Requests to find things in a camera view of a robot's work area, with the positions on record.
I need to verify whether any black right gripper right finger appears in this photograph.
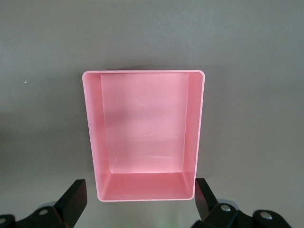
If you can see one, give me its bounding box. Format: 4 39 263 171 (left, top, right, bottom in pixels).
193 178 294 228

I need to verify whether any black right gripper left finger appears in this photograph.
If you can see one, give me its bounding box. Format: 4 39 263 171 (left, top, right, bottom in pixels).
0 179 88 228

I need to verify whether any pink plastic box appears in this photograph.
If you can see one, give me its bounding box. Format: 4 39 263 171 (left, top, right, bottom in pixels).
82 69 206 202

